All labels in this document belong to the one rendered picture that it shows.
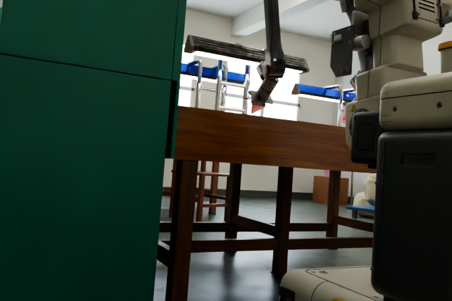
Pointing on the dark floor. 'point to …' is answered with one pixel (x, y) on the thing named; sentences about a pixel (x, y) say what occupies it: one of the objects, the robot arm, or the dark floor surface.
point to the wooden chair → (201, 191)
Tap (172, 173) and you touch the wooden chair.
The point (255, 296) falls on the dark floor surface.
